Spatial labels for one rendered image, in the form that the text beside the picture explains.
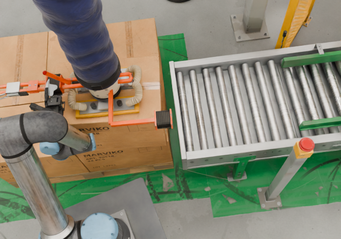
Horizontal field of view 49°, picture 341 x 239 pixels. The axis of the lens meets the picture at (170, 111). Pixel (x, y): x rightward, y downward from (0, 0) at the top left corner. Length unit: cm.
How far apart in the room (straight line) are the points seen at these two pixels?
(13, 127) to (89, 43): 45
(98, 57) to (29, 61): 128
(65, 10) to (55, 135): 45
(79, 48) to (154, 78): 63
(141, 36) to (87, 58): 117
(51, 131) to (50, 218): 41
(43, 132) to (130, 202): 81
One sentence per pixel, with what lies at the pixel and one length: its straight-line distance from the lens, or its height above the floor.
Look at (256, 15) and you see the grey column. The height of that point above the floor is 24.
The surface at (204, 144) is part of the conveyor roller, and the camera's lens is 233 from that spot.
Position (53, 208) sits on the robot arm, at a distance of 164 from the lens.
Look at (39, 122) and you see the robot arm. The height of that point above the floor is 155.
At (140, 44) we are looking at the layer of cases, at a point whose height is 54.
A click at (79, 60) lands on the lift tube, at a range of 168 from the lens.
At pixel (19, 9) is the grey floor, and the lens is 405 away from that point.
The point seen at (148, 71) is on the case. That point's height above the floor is 94.
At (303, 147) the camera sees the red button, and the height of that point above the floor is 104.
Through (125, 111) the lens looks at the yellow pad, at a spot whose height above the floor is 97.
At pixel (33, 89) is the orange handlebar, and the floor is 109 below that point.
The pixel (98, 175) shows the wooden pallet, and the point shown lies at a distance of 287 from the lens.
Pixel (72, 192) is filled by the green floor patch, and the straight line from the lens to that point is 295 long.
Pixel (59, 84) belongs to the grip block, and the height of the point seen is 111.
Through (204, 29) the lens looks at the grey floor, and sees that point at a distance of 348.
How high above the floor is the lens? 272
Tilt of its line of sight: 63 degrees down
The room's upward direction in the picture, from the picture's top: 8 degrees counter-clockwise
